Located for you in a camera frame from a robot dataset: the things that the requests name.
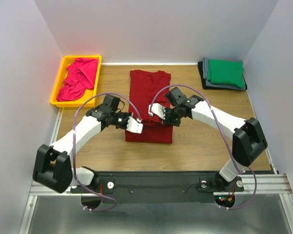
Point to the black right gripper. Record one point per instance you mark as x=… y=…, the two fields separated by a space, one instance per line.
x=168 y=122

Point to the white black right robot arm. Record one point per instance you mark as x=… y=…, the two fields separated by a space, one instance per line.
x=248 y=140

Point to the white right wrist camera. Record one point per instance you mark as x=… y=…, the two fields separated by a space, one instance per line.
x=157 y=109

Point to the folded black t-shirt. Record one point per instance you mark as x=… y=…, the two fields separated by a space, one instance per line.
x=202 y=78

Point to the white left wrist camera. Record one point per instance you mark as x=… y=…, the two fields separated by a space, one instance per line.
x=134 y=125

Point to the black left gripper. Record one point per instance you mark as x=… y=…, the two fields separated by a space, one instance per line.
x=127 y=115

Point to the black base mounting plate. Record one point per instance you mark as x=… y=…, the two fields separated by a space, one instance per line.
x=165 y=187

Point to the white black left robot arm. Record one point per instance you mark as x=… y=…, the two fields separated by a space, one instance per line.
x=53 y=162

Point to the yellow plastic bin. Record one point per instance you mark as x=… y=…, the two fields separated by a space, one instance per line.
x=62 y=74

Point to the folded green t-shirt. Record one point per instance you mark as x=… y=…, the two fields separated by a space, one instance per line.
x=226 y=72

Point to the pink t-shirt in bin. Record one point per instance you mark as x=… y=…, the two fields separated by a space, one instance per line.
x=81 y=76

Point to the aluminium extrusion rail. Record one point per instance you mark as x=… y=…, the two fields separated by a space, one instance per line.
x=247 y=185

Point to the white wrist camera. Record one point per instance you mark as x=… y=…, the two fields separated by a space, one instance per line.
x=134 y=125
x=157 y=109

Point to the dark red t-shirt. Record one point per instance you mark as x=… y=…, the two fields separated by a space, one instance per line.
x=143 y=88

